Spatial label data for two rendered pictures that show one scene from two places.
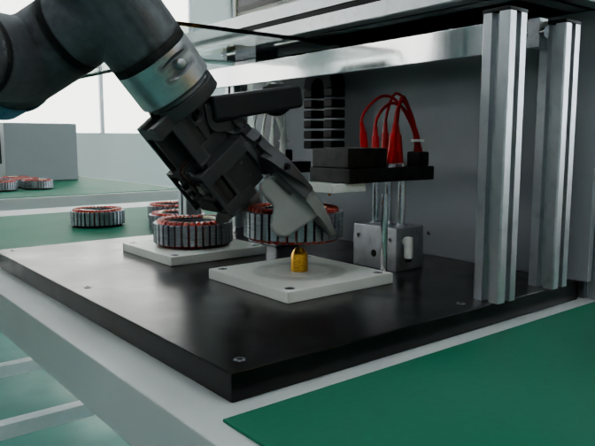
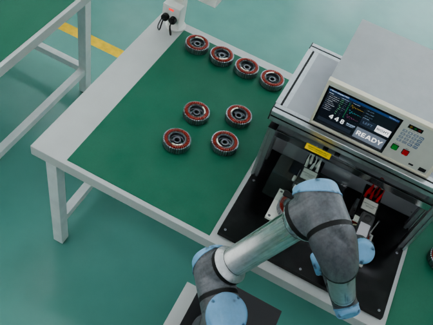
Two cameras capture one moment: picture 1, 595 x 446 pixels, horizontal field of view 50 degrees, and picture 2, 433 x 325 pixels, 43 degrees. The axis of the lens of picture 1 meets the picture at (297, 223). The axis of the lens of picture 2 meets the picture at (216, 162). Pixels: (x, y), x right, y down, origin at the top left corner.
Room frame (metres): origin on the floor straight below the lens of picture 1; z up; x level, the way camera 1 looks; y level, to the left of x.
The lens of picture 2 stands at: (0.13, 1.16, 2.47)
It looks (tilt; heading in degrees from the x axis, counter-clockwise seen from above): 51 degrees down; 322
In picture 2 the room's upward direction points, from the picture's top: 16 degrees clockwise
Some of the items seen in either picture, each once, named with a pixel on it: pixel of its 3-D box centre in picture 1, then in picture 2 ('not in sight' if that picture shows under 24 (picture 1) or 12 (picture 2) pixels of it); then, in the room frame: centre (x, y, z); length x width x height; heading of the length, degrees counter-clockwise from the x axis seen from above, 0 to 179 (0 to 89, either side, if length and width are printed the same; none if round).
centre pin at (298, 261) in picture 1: (299, 258); not in sight; (0.71, 0.00, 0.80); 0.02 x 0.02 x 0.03
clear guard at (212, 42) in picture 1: (196, 63); (313, 170); (0.90, 0.14, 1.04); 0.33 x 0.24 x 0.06; 129
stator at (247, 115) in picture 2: not in sight; (238, 116); (1.40, 0.12, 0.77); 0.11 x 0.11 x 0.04
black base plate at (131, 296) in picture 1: (250, 271); (319, 226); (0.82, 0.06, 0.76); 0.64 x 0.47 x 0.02; 39
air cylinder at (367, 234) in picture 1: (387, 244); (361, 210); (0.80, -0.12, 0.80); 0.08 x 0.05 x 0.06; 39
